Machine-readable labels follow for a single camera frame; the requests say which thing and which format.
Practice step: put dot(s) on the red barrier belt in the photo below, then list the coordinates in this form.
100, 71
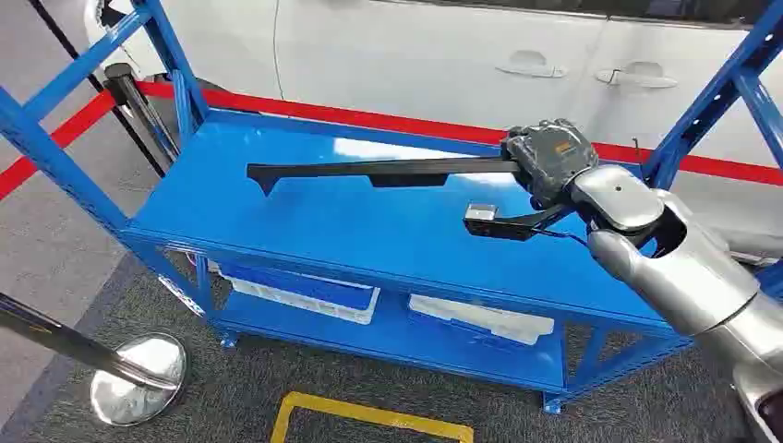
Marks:
367, 120
37, 160

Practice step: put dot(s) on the white tray with blue lid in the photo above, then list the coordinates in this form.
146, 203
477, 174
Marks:
306, 296

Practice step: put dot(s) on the black barrier belt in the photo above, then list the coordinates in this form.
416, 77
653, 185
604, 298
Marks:
79, 64

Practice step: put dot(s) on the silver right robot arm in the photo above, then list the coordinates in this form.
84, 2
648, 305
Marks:
691, 275

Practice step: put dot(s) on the white plastic tray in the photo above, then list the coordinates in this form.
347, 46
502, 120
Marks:
483, 321

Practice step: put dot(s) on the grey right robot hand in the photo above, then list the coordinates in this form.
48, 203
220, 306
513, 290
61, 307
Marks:
550, 162

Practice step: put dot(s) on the white car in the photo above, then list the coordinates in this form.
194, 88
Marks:
397, 55

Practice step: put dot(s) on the blue metal shelf rack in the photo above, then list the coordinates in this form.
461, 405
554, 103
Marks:
336, 244

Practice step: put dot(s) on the black-topped stanchion post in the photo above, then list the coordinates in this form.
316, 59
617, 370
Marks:
131, 98

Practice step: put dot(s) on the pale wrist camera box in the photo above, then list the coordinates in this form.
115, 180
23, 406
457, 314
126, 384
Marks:
483, 214

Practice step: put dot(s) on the long black plastic trim part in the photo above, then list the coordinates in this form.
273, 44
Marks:
379, 167

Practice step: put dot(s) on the chrome stanchion with round base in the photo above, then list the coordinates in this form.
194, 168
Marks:
137, 379

